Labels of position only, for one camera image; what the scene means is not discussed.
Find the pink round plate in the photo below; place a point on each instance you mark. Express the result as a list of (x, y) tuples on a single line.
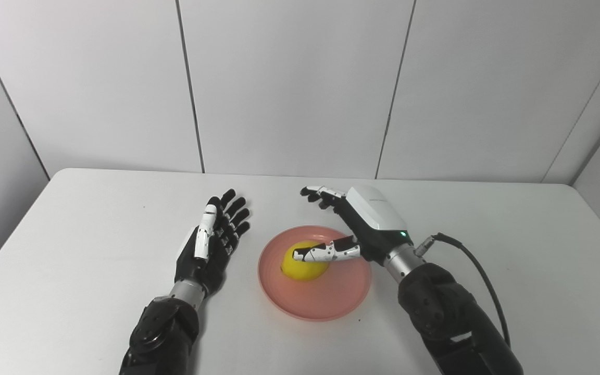
[(326, 294)]

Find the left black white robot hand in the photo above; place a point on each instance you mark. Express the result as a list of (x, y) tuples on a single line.
[(206, 265)]

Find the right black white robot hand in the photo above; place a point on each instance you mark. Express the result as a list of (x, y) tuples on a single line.
[(375, 219)]

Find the yellow lemon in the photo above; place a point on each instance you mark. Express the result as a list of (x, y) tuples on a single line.
[(302, 270)]

